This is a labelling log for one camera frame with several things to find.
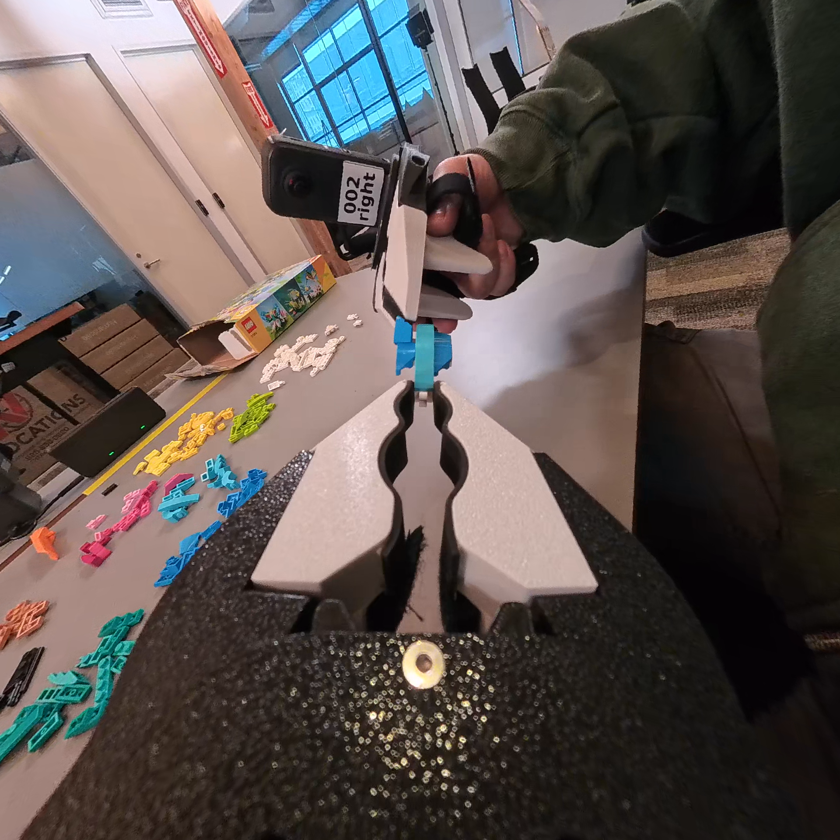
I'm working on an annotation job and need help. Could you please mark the stack of cardboard boxes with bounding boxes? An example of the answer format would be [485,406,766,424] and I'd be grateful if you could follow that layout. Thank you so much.
[58,304,193,396]

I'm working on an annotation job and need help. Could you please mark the pile of white lego bricks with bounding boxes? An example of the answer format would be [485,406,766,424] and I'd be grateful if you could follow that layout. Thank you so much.
[259,314,366,392]

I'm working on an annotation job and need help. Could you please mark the pile of lime lego bricks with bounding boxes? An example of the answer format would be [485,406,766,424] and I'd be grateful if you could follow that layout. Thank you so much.
[227,392,277,445]

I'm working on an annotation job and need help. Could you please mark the blue lego assembly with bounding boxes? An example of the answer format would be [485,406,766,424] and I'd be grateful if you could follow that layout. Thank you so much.
[392,315,455,377]

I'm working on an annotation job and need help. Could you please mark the person's green jacket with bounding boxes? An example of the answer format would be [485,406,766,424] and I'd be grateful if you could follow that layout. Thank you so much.
[755,0,840,651]

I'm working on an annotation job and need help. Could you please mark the pile of coral lego bricks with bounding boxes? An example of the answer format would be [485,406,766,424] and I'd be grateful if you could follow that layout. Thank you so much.
[0,598,51,651]

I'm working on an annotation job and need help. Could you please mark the pile of pink lego bricks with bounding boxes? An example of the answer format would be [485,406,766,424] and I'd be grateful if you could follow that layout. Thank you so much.
[79,473,197,567]

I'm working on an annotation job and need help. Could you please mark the pile of black lego bricks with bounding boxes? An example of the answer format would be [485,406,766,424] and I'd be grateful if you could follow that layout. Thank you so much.
[0,646,46,711]

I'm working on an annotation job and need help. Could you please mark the black box with green light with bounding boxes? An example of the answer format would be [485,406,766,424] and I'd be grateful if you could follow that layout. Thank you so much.
[49,386,167,479]

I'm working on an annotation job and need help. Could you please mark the dark cloth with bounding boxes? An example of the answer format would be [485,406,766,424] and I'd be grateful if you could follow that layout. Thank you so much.
[635,322,811,729]

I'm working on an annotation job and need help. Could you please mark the wooden pillar with red stickers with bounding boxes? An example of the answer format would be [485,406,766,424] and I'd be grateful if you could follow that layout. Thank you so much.
[173,0,343,278]

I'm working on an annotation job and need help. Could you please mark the black chair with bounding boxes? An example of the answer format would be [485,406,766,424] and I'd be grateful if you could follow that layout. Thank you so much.
[461,61,494,144]
[490,46,527,101]

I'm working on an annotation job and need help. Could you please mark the turquoise and white lego piece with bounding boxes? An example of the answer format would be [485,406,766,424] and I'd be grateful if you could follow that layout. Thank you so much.
[413,325,438,409]

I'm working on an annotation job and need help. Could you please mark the pile of light blue lego bricks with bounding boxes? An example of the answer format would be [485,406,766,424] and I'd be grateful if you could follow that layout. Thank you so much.
[157,452,241,524]

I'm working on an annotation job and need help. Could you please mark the printed cardboard box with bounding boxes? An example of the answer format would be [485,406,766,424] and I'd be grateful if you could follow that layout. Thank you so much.
[0,366,101,488]

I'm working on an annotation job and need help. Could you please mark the white door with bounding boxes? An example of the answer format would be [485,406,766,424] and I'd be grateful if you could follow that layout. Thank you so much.
[0,54,193,317]
[120,45,317,280]

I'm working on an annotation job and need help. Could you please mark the colourful lego set box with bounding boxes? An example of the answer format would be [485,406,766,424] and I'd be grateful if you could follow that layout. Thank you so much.
[176,254,337,373]

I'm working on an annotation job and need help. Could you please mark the pile of yellow lego bricks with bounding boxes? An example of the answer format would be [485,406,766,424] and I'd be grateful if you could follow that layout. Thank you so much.
[133,406,236,477]

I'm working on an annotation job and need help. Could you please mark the black device on tripod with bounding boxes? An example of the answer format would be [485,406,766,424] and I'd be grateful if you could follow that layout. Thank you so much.
[405,5,463,153]

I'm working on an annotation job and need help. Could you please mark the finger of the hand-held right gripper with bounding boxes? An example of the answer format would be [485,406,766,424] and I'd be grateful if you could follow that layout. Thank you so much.
[371,193,429,321]

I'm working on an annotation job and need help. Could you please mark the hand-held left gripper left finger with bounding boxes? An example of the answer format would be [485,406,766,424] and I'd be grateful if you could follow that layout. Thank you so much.
[249,381,413,624]

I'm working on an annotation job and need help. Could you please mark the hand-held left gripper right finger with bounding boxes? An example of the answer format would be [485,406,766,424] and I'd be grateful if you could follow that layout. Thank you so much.
[434,381,599,634]

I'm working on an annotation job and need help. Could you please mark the window with blue panes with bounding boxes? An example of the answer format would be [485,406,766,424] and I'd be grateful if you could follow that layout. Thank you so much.
[281,0,435,147]

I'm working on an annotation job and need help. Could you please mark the person's right forearm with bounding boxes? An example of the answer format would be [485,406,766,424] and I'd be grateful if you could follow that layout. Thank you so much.
[472,0,795,249]

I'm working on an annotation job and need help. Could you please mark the wooden desk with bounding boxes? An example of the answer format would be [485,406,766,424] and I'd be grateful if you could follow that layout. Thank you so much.
[0,301,88,380]

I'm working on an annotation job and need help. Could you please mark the pile of teal lego bricks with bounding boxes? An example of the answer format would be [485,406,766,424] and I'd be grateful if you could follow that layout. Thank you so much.
[0,608,146,766]

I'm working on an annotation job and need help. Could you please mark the person's right hand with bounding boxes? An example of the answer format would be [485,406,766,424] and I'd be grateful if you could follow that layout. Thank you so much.
[427,155,527,336]

